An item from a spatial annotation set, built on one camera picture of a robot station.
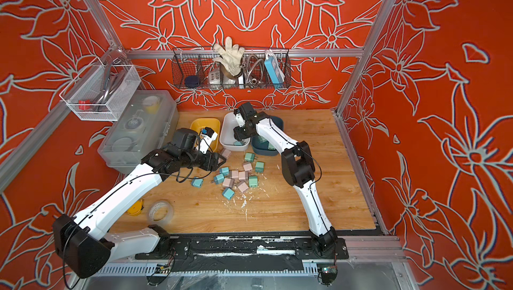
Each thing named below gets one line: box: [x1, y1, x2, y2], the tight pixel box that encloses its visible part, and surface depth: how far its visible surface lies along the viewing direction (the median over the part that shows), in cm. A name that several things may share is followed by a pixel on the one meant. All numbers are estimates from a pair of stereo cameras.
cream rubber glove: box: [212, 36, 246, 77], surface depth 92 cm
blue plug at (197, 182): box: [191, 176, 204, 189], surface depth 90 cm
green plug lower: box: [248, 175, 258, 188], surface depth 91 cm
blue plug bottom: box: [222, 187, 236, 201], surface depth 87 cm
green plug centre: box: [255, 161, 265, 174], surface depth 95 cm
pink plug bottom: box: [237, 181, 250, 194], surface depth 89 cm
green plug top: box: [244, 152, 256, 163], surface depth 99 cm
